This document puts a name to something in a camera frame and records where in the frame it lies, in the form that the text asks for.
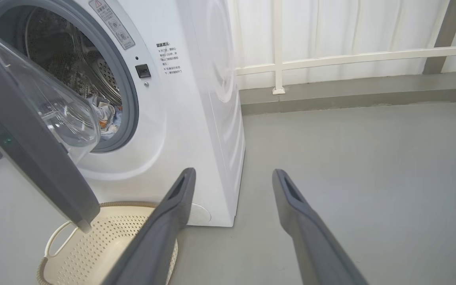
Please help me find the black round washer door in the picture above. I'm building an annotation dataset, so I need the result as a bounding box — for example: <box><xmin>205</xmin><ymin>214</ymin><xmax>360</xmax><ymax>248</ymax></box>
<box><xmin>0</xmin><ymin>22</ymin><xmax>102</xmax><ymax>234</ymax></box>

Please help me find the steel perforated washer drum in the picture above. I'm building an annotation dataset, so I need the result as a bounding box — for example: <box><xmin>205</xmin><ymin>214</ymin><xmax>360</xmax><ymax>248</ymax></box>
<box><xmin>0</xmin><ymin>6</ymin><xmax>122</xmax><ymax>139</ymax></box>

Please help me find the cream perforated laundry basket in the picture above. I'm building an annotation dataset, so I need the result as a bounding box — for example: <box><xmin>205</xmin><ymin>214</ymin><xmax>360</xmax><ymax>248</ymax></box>
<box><xmin>37</xmin><ymin>202</ymin><xmax>179</xmax><ymax>285</ymax></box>

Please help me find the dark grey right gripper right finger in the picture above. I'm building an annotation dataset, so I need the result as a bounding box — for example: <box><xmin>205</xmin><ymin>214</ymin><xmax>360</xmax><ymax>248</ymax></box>
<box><xmin>272</xmin><ymin>169</ymin><xmax>369</xmax><ymax>285</ymax></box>

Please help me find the white metal railing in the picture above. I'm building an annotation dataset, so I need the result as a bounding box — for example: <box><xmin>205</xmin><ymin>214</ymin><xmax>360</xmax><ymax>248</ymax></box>
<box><xmin>234</xmin><ymin>0</ymin><xmax>456</xmax><ymax>95</ymax></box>

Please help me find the blue cartoon print garment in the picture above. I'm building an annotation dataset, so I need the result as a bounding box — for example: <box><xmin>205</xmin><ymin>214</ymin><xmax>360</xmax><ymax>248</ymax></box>
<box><xmin>90</xmin><ymin>96</ymin><xmax>114</xmax><ymax>120</ymax></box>
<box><xmin>98</xmin><ymin>106</ymin><xmax>124</xmax><ymax>139</ymax></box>

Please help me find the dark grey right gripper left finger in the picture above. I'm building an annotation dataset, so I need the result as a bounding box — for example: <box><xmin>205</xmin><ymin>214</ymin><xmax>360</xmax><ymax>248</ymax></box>
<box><xmin>101</xmin><ymin>167</ymin><xmax>197</xmax><ymax>285</ymax></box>

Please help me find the white front-load washing machine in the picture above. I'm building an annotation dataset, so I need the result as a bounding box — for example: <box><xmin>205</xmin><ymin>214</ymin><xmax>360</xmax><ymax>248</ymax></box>
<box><xmin>0</xmin><ymin>0</ymin><xmax>246</xmax><ymax>228</ymax></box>

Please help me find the round white filter cover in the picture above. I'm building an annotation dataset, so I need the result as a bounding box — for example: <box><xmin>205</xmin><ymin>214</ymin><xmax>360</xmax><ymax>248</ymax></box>
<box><xmin>188</xmin><ymin>203</ymin><xmax>212</xmax><ymax>224</ymax></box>

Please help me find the grey warning sticker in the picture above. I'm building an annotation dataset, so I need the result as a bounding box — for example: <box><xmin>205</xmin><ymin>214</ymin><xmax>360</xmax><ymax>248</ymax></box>
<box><xmin>89</xmin><ymin>0</ymin><xmax>136</xmax><ymax>50</ymax></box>

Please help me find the grey rubber door gasket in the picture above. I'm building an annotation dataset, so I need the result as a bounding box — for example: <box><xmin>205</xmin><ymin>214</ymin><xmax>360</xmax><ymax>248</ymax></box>
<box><xmin>0</xmin><ymin>0</ymin><xmax>139</xmax><ymax>153</ymax></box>

